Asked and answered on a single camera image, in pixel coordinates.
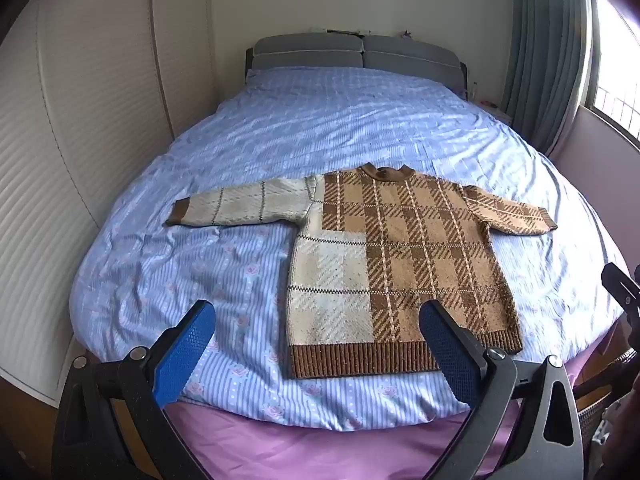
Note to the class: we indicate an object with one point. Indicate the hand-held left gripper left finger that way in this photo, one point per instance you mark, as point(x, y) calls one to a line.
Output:
point(184, 355)

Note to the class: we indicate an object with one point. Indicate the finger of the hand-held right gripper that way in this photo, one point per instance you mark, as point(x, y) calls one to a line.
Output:
point(621, 287)

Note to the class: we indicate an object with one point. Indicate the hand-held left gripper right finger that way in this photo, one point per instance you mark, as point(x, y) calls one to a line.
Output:
point(450, 355)

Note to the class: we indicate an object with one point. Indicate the brown and cream plaid sweater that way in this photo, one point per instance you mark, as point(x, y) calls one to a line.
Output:
point(400, 260)

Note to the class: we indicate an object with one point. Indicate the wicker basket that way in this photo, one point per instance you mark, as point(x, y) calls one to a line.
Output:
point(597, 400)

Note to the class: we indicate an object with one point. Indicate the purple bed sheet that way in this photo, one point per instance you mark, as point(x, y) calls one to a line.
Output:
point(325, 455)

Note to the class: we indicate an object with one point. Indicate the window with railing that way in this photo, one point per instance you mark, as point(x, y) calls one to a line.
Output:
point(617, 75)

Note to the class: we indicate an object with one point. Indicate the white nightstand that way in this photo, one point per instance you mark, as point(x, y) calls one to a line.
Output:
point(499, 112)

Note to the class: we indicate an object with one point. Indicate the white ribbed wardrobe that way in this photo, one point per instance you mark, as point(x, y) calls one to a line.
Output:
point(95, 125)

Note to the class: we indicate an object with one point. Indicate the grey-blue curtain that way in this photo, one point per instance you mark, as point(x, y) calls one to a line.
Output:
point(547, 50)

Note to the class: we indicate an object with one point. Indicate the grey padded headboard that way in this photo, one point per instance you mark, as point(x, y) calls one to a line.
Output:
point(465, 77)

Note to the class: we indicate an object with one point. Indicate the blue floral striped quilt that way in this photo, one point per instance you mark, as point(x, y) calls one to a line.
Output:
point(310, 125)

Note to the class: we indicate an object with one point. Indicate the grey headboard cushion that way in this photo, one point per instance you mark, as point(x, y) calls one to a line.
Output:
point(412, 55)
point(307, 52)

